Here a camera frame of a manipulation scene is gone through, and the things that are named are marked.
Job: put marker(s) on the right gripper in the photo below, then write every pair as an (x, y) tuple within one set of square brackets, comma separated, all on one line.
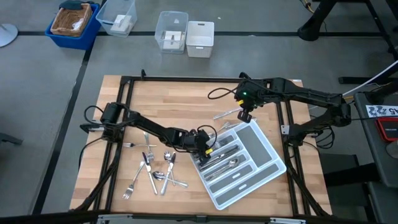
[(248, 96)]

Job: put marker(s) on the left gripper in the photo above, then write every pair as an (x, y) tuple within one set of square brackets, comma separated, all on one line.
[(192, 143)]

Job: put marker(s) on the silver spoon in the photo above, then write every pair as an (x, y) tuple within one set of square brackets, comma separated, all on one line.
[(158, 176), (167, 155), (232, 162)]

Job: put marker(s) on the white cutlery tray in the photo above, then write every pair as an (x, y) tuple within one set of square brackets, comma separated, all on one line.
[(267, 157)]

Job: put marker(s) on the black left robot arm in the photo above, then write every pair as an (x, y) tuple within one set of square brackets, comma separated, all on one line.
[(149, 127)]

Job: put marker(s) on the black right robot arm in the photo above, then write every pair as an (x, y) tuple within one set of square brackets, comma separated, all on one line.
[(311, 93)]

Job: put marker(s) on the small silver fork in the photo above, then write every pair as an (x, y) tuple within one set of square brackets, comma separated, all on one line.
[(140, 145)]

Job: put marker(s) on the white plastic bin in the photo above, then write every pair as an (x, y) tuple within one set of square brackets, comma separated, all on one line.
[(200, 48)]

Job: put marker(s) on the black stand leg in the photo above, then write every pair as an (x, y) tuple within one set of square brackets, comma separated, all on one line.
[(311, 31)]

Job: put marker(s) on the white box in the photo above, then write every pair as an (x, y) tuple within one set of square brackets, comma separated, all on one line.
[(172, 39), (121, 24)]

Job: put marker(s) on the clear plastic bin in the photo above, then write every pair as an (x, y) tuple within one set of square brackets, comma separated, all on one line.
[(161, 21), (104, 15)]

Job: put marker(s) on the dark furniture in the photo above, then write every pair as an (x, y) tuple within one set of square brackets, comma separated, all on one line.
[(342, 169)]

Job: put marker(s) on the grey cart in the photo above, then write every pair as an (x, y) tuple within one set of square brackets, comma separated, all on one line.
[(370, 149)]

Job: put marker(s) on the white printed label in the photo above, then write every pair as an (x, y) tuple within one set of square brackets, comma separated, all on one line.
[(381, 111)]

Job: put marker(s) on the red device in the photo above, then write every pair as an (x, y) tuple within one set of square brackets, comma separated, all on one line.
[(388, 129)]

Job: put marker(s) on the blue plastic bin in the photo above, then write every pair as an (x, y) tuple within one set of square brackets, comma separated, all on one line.
[(77, 43)]

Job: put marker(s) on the white crumpled paper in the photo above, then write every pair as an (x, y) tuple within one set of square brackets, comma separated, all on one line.
[(78, 24)]

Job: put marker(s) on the black floor object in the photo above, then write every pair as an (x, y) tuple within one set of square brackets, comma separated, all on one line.
[(9, 138)]

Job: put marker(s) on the wicker basket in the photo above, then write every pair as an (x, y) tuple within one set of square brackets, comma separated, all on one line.
[(62, 23)]

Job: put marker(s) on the dark cloth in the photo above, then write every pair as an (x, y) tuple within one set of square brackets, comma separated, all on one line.
[(73, 4)]

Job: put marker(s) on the white round stand base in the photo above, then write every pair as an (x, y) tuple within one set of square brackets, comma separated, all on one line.
[(6, 34)]

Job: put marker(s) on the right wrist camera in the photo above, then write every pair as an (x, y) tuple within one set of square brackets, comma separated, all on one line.
[(244, 116)]

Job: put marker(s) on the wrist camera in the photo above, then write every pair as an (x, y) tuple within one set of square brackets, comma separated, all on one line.
[(244, 116), (203, 137)]

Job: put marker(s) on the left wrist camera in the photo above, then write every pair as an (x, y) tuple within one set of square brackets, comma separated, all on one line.
[(203, 137)]

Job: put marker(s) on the black table frame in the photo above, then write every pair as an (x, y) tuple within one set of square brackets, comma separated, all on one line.
[(186, 79)]

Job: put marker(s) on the black metal stand frame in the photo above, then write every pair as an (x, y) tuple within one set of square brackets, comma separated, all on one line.
[(354, 80)]

